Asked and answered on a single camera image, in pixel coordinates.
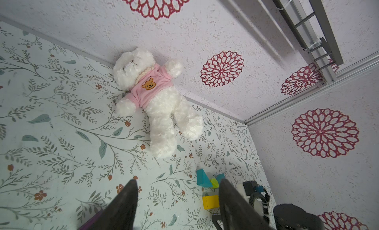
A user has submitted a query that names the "grey wall shelf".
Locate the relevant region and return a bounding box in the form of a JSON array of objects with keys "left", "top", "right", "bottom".
[{"left": 272, "top": 0, "right": 344, "bottom": 85}]

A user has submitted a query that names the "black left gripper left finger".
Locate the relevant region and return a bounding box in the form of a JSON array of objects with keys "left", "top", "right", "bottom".
[{"left": 79, "top": 179, "right": 138, "bottom": 230}]

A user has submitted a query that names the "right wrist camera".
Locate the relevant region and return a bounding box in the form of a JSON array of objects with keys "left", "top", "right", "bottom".
[{"left": 242, "top": 181, "right": 270, "bottom": 200}]

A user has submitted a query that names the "white teddy bear pink shirt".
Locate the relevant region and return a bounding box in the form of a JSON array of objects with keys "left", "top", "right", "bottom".
[{"left": 113, "top": 48, "right": 204, "bottom": 158}]

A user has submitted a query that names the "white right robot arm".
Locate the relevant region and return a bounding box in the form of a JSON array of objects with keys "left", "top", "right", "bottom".
[{"left": 212, "top": 179, "right": 325, "bottom": 230}]

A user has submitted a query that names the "teal triangle block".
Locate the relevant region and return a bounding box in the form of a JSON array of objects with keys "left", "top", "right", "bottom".
[
  {"left": 196, "top": 169, "right": 213, "bottom": 188},
  {"left": 216, "top": 173, "right": 225, "bottom": 184}
]

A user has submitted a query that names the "light green cylinder block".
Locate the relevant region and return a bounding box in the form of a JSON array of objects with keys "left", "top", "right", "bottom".
[{"left": 210, "top": 178, "right": 219, "bottom": 189}]

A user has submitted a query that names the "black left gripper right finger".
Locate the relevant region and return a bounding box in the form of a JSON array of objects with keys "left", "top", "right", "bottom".
[{"left": 219, "top": 179, "right": 271, "bottom": 230}]

